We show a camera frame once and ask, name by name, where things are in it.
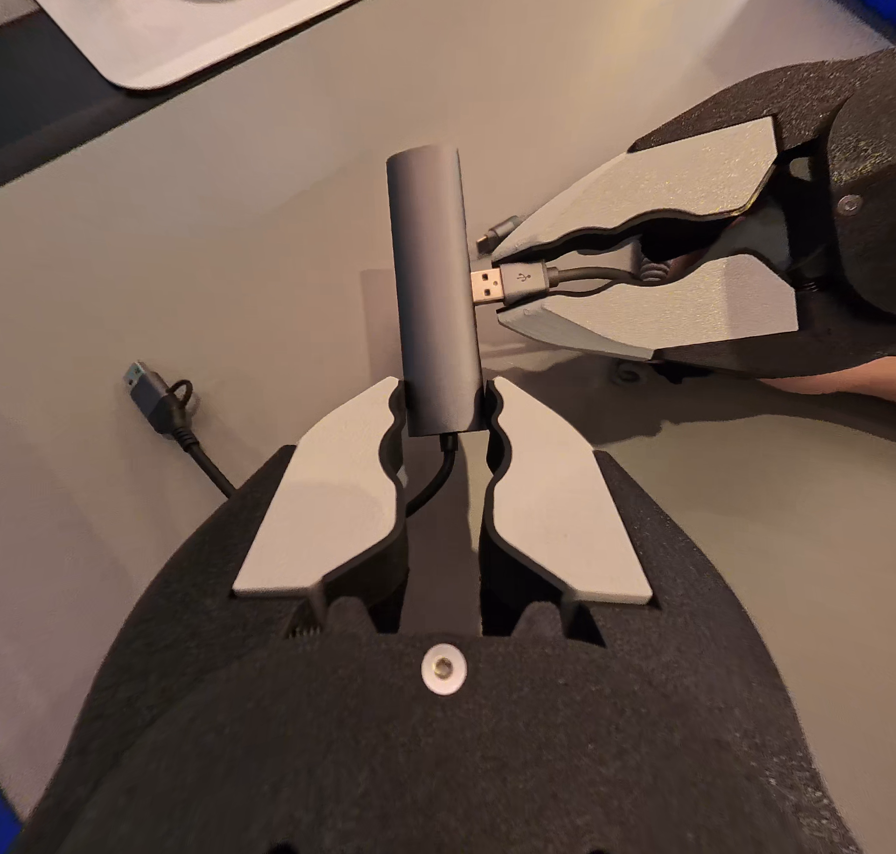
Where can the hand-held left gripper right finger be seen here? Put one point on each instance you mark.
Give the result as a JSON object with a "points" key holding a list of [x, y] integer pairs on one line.
{"points": [[553, 511]]}

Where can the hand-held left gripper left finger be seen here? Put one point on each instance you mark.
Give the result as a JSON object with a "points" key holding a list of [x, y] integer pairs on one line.
{"points": [[329, 504]]}

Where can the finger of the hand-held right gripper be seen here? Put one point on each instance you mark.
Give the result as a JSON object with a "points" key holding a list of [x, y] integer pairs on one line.
{"points": [[665, 174], [700, 308]]}

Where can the dark grey usb hub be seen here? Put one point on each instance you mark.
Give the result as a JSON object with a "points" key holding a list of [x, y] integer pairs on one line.
{"points": [[434, 273]]}

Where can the person's right hand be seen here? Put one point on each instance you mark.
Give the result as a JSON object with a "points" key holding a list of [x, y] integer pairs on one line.
{"points": [[840, 378]]}

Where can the white stand with wooden board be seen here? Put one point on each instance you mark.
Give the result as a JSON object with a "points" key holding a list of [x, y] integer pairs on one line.
{"points": [[140, 27]]}

